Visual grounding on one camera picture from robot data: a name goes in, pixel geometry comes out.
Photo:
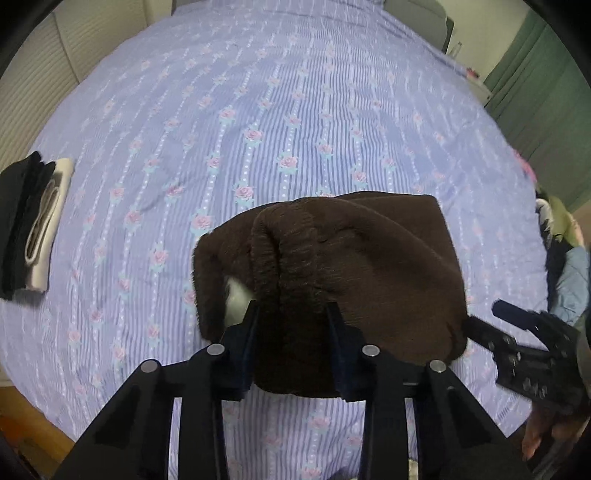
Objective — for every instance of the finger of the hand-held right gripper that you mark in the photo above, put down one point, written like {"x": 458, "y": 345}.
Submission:
{"x": 515, "y": 314}
{"x": 489, "y": 337}

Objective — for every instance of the white nightstand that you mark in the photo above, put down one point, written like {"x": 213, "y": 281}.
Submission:
{"x": 478, "y": 85}

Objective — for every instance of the person's right hand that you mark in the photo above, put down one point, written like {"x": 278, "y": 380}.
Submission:
{"x": 542, "y": 431}

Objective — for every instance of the green curtain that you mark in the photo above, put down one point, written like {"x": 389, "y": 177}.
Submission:
{"x": 540, "y": 115}

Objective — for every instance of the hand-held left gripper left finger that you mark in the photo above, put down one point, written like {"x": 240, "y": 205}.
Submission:
{"x": 247, "y": 350}

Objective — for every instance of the purple floral striped duvet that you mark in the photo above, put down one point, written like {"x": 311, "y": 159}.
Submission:
{"x": 277, "y": 115}

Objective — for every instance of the folded black clothes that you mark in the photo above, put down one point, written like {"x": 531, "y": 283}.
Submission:
{"x": 21, "y": 221}

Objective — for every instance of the grey patterned garment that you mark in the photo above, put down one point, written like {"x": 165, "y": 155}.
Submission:
{"x": 543, "y": 214}

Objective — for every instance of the dark brown fleece pants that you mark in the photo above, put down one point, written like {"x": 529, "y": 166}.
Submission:
{"x": 378, "y": 277}

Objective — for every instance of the white louvered wardrobe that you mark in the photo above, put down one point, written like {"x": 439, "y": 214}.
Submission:
{"x": 55, "y": 69}

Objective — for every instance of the pink garment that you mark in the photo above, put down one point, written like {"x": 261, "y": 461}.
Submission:
{"x": 525, "y": 166}

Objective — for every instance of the black garment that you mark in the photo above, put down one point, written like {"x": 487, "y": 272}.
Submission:
{"x": 556, "y": 254}

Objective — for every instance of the grey pillow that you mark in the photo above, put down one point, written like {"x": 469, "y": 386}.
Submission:
{"x": 422, "y": 21}

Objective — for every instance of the clear plastic bottle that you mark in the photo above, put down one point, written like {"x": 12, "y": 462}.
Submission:
{"x": 458, "y": 50}

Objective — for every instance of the olive green garment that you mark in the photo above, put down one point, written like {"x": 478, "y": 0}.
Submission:
{"x": 563, "y": 217}

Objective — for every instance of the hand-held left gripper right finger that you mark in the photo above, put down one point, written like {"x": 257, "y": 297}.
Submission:
{"x": 339, "y": 360}

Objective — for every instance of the folded white garment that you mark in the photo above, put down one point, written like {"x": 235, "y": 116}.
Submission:
{"x": 51, "y": 230}

